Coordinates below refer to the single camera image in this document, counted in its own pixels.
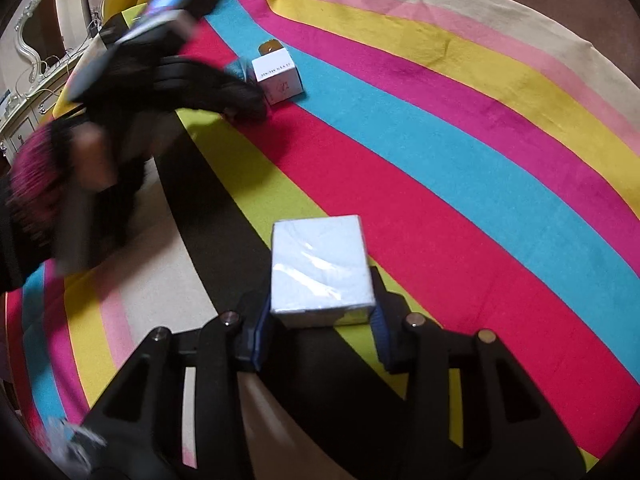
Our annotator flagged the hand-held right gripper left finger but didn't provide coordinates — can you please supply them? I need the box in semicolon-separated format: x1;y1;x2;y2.
82;292;273;480

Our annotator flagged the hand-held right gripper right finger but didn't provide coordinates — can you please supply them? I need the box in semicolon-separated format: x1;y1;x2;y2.
367;265;586;480

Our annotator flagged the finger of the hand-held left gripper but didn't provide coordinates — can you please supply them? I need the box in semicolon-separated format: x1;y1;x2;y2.
160;56;267;122

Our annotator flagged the small blue packet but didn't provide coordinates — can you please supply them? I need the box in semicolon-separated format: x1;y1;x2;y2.
224;57;252;84

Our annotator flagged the small white cube box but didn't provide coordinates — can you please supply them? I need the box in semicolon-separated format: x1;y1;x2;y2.
251;50;305;106

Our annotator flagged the tall white box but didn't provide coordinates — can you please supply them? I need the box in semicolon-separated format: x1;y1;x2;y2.
270;215;377;330

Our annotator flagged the person's left forearm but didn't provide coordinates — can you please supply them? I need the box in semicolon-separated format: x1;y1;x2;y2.
0;175;57;295

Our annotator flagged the person's left hand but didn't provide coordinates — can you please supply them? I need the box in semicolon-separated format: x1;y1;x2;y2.
9;121;119;267

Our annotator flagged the silver framed mirror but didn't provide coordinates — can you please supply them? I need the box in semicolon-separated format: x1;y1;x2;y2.
12;0;119;77

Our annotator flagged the white ornate dresser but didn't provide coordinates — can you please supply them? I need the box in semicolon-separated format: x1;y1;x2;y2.
0;25;77;157

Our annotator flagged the striped colourful tablecloth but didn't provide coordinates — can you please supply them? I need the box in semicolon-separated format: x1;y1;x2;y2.
5;0;640;480

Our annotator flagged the grey white wrapper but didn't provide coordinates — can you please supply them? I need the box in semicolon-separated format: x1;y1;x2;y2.
44;416;109;467

